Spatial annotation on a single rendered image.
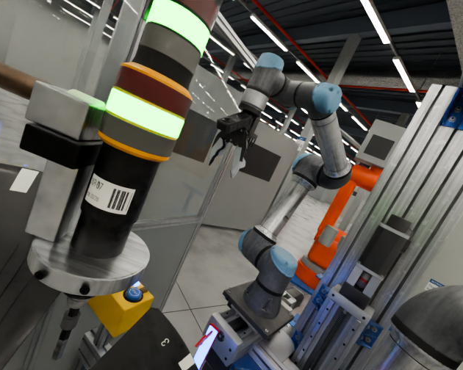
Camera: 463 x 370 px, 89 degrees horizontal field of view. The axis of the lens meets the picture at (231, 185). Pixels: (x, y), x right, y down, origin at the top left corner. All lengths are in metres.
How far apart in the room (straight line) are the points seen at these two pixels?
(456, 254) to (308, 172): 1.20
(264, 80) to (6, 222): 0.61
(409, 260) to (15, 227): 0.99
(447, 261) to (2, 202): 1.98
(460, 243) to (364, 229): 1.03
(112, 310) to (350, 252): 0.80
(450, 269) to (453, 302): 1.48
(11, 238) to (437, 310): 0.57
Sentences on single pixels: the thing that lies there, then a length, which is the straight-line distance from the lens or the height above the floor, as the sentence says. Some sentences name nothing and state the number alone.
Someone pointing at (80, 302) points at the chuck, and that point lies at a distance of 0.21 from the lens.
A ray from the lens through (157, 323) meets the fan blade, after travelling 0.52.
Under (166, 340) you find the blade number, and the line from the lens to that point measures 0.51.
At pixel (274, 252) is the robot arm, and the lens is 0.92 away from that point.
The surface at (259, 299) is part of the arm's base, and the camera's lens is 0.97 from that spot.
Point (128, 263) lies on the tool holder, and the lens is 0.18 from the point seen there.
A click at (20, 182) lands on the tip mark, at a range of 0.38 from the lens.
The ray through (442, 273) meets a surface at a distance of 1.98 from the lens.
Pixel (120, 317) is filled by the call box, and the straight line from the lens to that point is 0.74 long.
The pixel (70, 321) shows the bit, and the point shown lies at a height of 1.40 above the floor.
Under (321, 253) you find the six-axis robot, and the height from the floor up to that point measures 0.59.
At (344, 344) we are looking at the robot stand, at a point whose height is 1.12.
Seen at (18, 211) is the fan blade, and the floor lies 1.39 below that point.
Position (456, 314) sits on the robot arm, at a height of 1.47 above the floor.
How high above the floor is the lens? 1.56
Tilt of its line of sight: 9 degrees down
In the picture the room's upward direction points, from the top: 25 degrees clockwise
